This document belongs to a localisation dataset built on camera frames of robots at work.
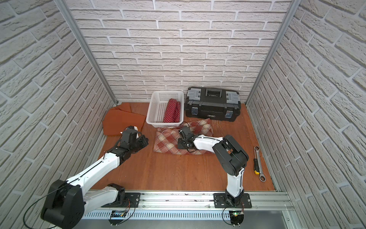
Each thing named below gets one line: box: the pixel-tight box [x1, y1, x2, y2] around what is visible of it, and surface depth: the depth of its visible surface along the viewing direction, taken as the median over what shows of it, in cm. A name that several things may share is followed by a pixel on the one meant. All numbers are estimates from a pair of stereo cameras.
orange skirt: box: [102, 102, 150, 136], surface depth 109 cm
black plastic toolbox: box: [184, 86, 242, 123], surface depth 102 cm
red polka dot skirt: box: [163, 98, 181, 123], surface depth 109 cm
